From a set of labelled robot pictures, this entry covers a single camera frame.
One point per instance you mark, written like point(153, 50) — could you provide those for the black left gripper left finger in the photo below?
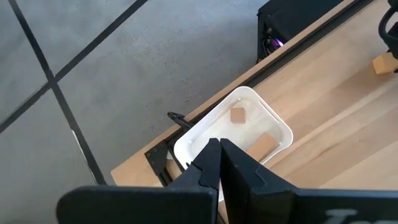
point(140, 205)

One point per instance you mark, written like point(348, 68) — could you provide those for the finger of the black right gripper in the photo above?
point(395, 59)

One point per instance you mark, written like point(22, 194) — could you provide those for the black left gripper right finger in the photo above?
point(280, 205)

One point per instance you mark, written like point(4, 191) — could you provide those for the long natural wood block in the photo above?
point(384, 63)
point(262, 146)

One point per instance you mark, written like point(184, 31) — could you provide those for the small natural wood cube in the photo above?
point(237, 115)

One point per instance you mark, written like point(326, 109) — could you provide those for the black clamp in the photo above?
point(178, 118)

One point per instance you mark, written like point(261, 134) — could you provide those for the white plastic bin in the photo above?
point(214, 127)

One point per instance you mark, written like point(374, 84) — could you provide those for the black computer box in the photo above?
point(295, 18)

